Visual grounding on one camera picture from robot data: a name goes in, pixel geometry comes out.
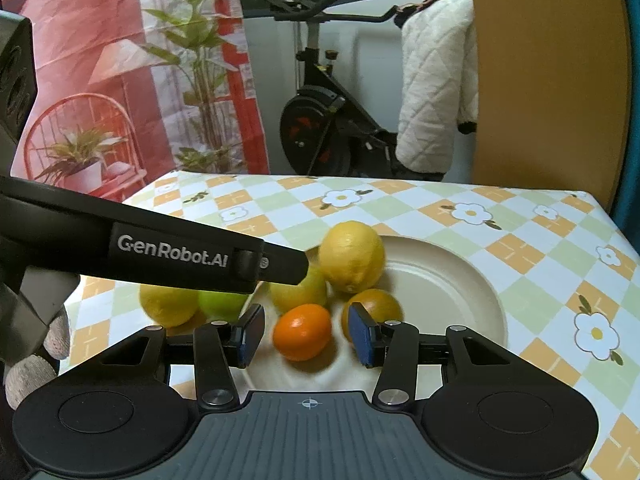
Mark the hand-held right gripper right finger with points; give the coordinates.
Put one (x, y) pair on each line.
(361, 332)

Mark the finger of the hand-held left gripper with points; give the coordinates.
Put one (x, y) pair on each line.
(285, 265)

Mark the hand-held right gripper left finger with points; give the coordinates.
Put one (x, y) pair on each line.
(250, 335)

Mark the dull brownish orange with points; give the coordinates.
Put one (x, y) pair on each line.
(380, 307)

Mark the yellow-green round fruit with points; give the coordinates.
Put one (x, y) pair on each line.
(300, 295)

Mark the green round fruit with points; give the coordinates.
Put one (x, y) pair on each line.
(222, 302)

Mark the oval bright orange kumquat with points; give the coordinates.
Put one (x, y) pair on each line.
(302, 332)

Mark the large yellow lemon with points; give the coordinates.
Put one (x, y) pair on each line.
(167, 305)

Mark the beige round plate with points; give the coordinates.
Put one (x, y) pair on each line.
(440, 285)

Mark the person's left hand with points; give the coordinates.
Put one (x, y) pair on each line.
(57, 340)

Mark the small yellow lemon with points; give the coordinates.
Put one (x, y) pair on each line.
(352, 257)

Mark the black exercise bike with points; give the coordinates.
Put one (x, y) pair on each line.
(310, 120)

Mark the red printed backdrop cloth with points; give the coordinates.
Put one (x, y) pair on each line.
(125, 35)

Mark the white quilted jacket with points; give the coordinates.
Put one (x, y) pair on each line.
(435, 85)

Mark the black cloth with pink trim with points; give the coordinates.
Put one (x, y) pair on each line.
(405, 14)

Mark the wooden board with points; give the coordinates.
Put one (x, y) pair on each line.
(550, 85)

